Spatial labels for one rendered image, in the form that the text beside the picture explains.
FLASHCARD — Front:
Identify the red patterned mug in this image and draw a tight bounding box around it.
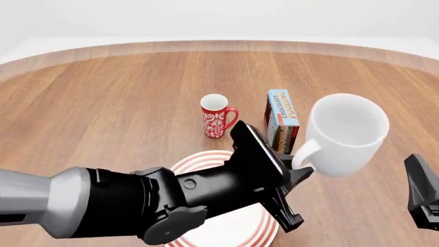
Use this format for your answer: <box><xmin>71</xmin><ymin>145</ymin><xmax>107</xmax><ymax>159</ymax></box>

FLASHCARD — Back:
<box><xmin>200</xmin><ymin>93</ymin><xmax>239</xmax><ymax>139</ymax></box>

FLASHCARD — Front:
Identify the chocolate pudding box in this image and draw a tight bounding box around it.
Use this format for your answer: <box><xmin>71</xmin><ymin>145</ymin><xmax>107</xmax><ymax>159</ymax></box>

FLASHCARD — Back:
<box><xmin>263</xmin><ymin>89</ymin><xmax>300</xmax><ymax>156</ymax></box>

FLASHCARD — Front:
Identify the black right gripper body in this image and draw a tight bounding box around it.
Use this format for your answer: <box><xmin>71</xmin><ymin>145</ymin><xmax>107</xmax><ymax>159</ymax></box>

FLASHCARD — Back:
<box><xmin>407</xmin><ymin>202</ymin><xmax>439</xmax><ymax>231</ymax></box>

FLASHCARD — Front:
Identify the small flat plate on stalk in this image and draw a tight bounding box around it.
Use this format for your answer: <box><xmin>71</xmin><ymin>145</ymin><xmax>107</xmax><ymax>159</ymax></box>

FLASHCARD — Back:
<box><xmin>141</xmin><ymin>204</ymin><xmax>209</xmax><ymax>246</ymax></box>

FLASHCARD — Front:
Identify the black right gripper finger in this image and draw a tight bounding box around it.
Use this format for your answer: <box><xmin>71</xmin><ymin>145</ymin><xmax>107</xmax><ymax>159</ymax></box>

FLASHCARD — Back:
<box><xmin>403</xmin><ymin>152</ymin><xmax>439</xmax><ymax>208</ymax></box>

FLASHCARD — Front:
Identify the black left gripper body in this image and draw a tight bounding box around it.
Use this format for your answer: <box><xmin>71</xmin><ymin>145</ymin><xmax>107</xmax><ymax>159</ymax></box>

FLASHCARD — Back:
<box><xmin>230</xmin><ymin>119</ymin><xmax>305</xmax><ymax>234</ymax></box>

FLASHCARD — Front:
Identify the white mug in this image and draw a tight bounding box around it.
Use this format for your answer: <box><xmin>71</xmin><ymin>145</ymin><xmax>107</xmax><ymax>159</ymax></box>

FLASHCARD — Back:
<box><xmin>292</xmin><ymin>93</ymin><xmax>390</xmax><ymax>178</ymax></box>

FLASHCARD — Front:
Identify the white plate with red rings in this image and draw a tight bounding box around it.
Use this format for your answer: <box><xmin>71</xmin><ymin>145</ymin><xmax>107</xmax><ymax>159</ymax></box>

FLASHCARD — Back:
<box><xmin>169</xmin><ymin>150</ymin><xmax>280</xmax><ymax>247</ymax></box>

